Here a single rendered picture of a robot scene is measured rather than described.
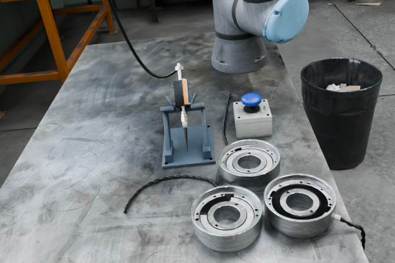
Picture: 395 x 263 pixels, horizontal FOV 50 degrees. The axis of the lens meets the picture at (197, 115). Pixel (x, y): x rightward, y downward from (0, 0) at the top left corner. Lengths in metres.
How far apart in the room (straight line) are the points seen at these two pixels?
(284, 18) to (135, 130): 0.40
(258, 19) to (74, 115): 0.48
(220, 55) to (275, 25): 0.23
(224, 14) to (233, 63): 0.12
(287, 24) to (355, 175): 1.20
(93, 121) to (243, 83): 0.37
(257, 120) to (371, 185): 1.23
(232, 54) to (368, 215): 1.02
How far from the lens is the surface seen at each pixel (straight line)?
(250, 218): 0.64
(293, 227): 0.63
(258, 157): 0.75
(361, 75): 2.08
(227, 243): 0.61
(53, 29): 2.61
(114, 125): 0.96
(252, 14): 0.97
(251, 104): 0.83
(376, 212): 1.89
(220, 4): 1.07
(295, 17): 0.97
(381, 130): 2.37
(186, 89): 0.78
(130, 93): 1.08
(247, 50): 1.10
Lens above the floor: 1.28
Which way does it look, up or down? 31 degrees down
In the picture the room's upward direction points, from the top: 7 degrees counter-clockwise
